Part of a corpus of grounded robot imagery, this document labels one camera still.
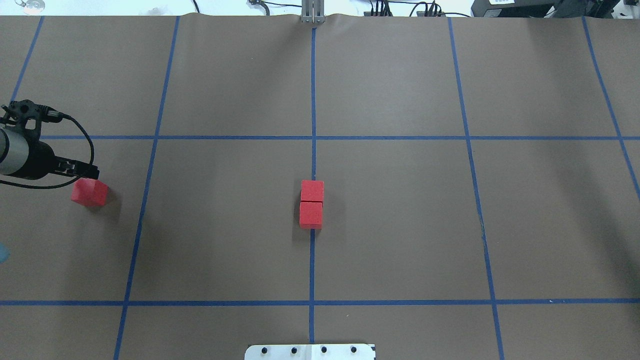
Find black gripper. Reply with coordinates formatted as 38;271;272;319
17;141;100;180

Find black power cables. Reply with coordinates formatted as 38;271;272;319
247;0;473;19

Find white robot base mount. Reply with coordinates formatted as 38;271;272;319
244;343;377;360

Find red block placed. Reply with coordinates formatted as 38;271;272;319
298;202;323;230
70;178;109;207
300;179;325;203

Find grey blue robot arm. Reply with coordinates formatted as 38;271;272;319
0;129;100;180

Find silver round metal disc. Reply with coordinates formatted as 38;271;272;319
14;0;46;16

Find black equipment box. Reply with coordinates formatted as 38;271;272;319
471;0;620;19

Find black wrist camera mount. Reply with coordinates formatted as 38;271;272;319
0;99;65;141

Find metal clamp bracket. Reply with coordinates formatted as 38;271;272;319
301;0;326;25

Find black camera cable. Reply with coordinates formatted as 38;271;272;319
0;112;96;190

